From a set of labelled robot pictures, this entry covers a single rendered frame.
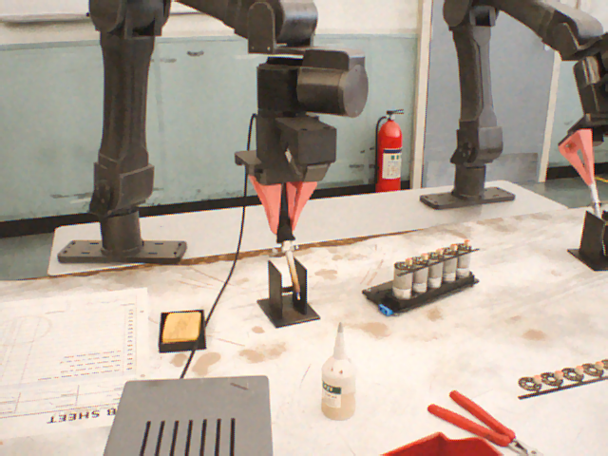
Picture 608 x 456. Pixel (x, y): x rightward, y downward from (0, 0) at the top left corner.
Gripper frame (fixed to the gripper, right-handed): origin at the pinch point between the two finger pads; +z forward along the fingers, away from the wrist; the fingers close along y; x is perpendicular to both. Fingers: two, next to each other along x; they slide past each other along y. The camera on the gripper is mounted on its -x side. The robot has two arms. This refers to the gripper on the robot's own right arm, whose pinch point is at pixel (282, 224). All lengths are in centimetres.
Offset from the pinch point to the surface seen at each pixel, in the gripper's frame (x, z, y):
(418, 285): -7.3, 8.1, 16.1
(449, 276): -6.3, 8.4, 21.9
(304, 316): -4.7, 10.9, 1.1
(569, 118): 233, 46, 303
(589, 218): -4, 5, 50
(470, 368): -22.0, 11.0, 13.8
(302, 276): -3.0, 6.1, 1.5
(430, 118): 236, 41, 187
